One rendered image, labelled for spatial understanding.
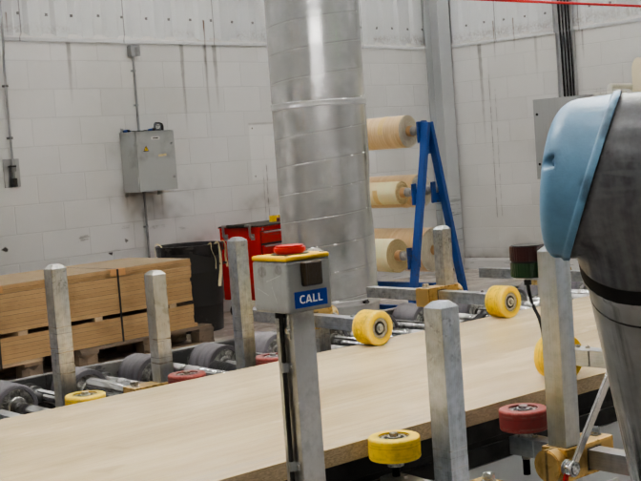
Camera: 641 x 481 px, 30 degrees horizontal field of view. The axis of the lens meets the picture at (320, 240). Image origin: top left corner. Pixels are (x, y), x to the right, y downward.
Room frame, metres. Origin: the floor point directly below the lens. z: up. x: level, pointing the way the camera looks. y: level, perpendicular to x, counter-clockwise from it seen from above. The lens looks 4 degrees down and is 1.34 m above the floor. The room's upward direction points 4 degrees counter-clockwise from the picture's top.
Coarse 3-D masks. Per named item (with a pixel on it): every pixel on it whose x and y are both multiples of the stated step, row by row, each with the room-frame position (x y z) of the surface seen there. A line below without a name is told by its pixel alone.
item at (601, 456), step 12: (516, 444) 1.92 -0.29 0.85; (528, 444) 1.90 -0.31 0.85; (540, 444) 1.88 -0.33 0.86; (528, 456) 1.90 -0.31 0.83; (600, 456) 1.79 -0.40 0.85; (612, 456) 1.78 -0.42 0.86; (624, 456) 1.76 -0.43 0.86; (600, 468) 1.79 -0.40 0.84; (612, 468) 1.78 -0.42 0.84; (624, 468) 1.76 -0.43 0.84
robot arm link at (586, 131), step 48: (624, 96) 0.83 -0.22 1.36; (576, 144) 0.81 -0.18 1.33; (624, 144) 0.80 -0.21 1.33; (576, 192) 0.81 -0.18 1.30; (624, 192) 0.79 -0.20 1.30; (576, 240) 0.83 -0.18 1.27; (624, 240) 0.81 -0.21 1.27; (624, 288) 0.83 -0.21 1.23; (624, 336) 0.87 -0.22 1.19; (624, 384) 0.90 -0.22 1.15; (624, 432) 0.94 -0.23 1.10
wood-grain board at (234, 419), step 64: (512, 320) 2.94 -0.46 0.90; (576, 320) 2.87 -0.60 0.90; (192, 384) 2.39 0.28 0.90; (256, 384) 2.34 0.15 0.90; (320, 384) 2.29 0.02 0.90; (384, 384) 2.24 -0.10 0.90; (512, 384) 2.16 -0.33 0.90; (0, 448) 1.94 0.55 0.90; (64, 448) 1.90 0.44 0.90; (128, 448) 1.87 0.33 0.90; (192, 448) 1.84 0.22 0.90; (256, 448) 1.81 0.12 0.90
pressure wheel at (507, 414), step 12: (504, 408) 1.93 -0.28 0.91; (516, 408) 1.94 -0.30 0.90; (528, 408) 1.92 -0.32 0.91; (540, 408) 1.91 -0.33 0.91; (504, 420) 1.91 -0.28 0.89; (516, 420) 1.89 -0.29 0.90; (528, 420) 1.89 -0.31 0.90; (540, 420) 1.89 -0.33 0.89; (516, 432) 1.89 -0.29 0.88; (528, 432) 1.89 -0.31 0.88; (528, 468) 1.92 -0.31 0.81
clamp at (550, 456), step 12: (588, 444) 1.81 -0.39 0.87; (600, 444) 1.83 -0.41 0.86; (612, 444) 1.85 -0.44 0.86; (540, 456) 1.79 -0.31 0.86; (552, 456) 1.77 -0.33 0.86; (564, 456) 1.78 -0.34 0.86; (588, 456) 1.81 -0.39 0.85; (540, 468) 1.79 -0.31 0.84; (552, 468) 1.78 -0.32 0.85; (588, 468) 1.81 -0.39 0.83; (552, 480) 1.78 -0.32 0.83
